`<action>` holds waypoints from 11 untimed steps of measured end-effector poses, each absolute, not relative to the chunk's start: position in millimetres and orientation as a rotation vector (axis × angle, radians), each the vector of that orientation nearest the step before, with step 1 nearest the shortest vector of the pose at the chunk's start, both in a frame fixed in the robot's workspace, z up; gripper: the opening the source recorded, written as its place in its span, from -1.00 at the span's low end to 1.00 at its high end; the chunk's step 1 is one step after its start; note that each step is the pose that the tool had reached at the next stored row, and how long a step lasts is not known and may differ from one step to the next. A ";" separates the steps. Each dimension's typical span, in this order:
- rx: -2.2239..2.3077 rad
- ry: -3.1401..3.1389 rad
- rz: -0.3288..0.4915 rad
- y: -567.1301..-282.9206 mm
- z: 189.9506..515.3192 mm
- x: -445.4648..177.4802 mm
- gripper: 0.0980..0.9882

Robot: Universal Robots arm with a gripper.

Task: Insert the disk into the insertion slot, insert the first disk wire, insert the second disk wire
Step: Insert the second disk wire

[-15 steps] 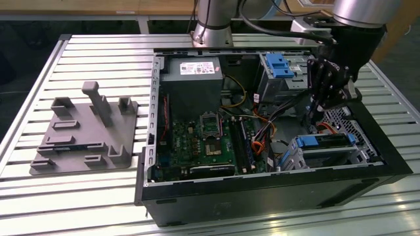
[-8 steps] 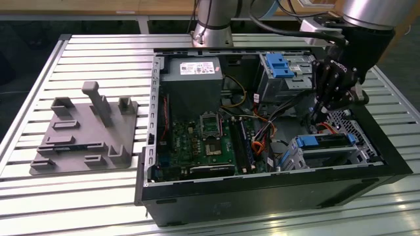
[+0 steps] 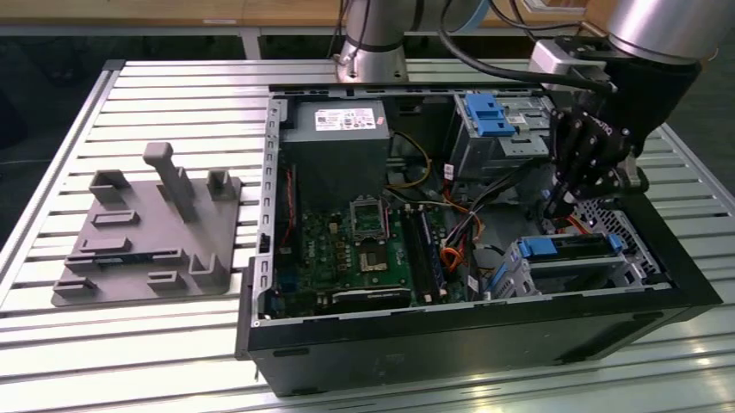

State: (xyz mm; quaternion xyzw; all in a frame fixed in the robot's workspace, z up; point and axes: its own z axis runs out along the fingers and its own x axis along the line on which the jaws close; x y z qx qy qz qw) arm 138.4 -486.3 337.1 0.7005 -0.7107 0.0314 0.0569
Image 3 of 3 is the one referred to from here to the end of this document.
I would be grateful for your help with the black graphics card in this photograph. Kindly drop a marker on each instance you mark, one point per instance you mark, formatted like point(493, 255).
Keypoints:
point(370, 297)

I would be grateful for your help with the CPU socket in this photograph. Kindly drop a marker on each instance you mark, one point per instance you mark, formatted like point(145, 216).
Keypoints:
point(374, 260)

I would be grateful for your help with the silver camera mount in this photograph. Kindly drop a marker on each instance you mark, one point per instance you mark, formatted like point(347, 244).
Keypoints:
point(551, 58)

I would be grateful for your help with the grey power supply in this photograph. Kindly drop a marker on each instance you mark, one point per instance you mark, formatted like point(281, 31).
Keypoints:
point(333, 159)

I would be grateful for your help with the round grey speaker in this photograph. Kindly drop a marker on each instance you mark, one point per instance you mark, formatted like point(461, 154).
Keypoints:
point(489, 258)

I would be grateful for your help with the metal disk bay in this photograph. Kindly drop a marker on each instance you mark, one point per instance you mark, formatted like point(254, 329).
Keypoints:
point(519, 275)

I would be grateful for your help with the wooden desk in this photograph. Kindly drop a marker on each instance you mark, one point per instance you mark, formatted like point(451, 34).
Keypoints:
point(173, 10)

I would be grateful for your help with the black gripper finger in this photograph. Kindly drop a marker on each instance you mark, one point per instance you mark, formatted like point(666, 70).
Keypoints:
point(566, 146)
point(614, 183)

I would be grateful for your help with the blue plastic latch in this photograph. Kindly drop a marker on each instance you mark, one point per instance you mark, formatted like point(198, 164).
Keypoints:
point(489, 116)

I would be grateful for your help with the metal drive cage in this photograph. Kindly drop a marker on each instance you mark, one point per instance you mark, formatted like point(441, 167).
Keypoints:
point(517, 148)

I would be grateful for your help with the grey parts rack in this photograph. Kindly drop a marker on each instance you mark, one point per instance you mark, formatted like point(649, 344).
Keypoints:
point(150, 241)

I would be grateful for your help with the green motherboard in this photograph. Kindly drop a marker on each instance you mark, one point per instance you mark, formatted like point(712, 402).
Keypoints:
point(322, 258)

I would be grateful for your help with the hard disk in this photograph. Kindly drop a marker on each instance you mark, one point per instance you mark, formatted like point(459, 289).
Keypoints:
point(537, 248)

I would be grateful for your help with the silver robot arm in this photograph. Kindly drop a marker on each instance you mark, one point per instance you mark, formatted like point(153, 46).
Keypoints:
point(374, 47)

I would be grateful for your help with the black RAM slot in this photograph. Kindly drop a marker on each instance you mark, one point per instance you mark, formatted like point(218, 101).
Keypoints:
point(439, 253)
point(417, 254)
point(423, 254)
point(431, 253)

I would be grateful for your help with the blue plastic strip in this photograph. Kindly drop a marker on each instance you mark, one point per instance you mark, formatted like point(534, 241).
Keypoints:
point(501, 279)

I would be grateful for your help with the black PC case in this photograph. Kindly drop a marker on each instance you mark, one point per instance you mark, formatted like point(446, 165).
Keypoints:
point(402, 353)

